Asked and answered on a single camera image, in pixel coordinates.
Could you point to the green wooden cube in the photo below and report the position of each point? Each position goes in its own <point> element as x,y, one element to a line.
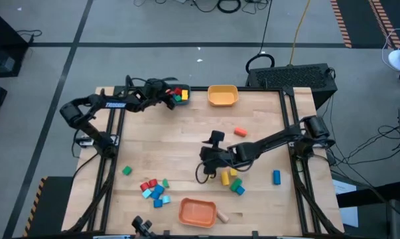
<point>177,98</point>

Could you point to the yellow wooden cylinder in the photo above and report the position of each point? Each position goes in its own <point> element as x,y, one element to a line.
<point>225,178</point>

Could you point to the white round device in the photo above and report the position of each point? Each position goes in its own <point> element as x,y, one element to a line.
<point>397,59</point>

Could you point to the black cabinet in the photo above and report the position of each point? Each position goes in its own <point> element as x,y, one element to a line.
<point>4,33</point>

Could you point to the black mat with orange stripes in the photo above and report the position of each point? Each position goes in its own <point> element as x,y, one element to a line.
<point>362,20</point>

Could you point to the black metal table frame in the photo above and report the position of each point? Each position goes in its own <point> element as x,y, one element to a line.
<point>199,88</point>

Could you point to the orange wooden cylinder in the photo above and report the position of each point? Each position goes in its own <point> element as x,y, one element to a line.
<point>240,132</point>

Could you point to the yellow wooden cube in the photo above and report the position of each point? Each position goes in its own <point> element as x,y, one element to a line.
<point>233,172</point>
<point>184,95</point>

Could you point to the blue medium block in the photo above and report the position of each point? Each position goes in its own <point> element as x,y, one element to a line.
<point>159,189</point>
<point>154,196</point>
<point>157,203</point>

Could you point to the teal plastic bin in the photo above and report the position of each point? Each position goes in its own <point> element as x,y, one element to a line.
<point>185,103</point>

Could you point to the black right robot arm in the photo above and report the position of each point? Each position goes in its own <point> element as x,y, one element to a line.
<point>272,141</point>

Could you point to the orange plastic bin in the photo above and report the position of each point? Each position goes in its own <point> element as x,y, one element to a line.
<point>196,212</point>

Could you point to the red wooden cube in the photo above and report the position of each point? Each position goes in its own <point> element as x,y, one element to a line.
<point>168,92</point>
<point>177,91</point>

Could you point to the blue wooden cylinder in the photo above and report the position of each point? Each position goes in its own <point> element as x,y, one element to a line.
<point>276,177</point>

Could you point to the red rounded block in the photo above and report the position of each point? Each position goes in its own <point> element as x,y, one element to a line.
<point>144,186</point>
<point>152,182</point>

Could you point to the natural wooden cylinder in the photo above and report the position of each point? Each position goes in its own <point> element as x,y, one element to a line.
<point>223,216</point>

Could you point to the green narrow block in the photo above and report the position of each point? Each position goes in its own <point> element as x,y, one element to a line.
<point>165,183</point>

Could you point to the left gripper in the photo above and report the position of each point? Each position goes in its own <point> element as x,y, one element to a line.
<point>155,93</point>

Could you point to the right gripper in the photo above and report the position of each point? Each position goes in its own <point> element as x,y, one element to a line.
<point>213,158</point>

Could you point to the green medium block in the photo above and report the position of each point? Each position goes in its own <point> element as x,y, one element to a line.
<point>126,170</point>

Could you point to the white paper sheet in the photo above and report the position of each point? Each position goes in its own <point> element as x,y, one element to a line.
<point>349,215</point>

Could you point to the black mat with yellow stripes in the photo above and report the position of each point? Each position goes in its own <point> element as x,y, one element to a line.
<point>50,206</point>

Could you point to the green wooden cylinder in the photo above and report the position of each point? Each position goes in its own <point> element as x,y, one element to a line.
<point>236,184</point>

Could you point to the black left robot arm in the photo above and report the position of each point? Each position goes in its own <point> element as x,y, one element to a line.
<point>116,104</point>

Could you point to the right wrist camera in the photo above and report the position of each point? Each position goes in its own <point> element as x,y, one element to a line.
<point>217,136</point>

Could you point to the black device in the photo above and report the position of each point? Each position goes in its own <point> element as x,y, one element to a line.
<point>141,227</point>

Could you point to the yellow plastic bin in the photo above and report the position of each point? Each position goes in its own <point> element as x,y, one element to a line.
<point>223,98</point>

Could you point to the black computer case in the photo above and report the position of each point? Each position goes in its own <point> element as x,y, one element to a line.
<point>292,78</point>

